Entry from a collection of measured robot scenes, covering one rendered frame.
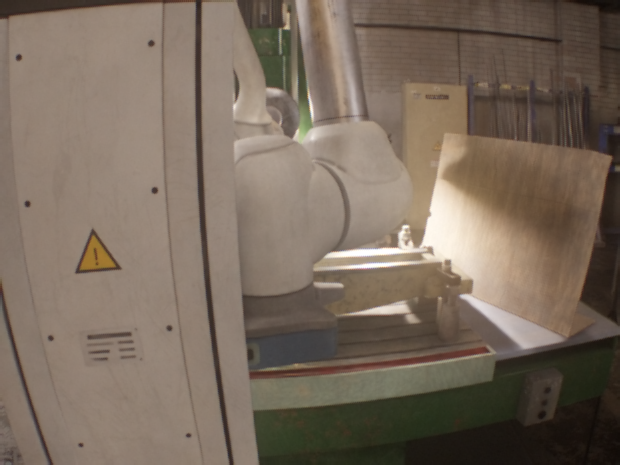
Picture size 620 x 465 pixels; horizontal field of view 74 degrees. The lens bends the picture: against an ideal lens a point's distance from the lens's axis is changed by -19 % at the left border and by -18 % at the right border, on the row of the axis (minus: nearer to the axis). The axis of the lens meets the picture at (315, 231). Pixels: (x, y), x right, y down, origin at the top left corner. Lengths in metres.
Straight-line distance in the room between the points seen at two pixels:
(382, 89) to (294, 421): 5.36
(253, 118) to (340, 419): 1.02
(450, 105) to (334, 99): 5.46
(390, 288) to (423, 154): 4.58
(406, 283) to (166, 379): 1.23
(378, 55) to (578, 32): 3.01
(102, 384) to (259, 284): 0.27
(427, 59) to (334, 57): 5.80
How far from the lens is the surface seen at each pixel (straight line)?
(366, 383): 1.56
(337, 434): 1.68
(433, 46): 6.69
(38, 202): 0.57
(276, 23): 2.39
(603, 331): 1.98
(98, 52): 0.56
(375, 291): 1.72
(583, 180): 1.88
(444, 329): 1.73
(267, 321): 0.72
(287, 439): 1.67
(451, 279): 1.67
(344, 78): 0.85
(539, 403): 1.87
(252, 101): 1.04
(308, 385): 1.53
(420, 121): 6.19
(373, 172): 0.81
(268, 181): 0.68
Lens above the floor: 1.61
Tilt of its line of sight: 14 degrees down
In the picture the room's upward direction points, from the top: 1 degrees counter-clockwise
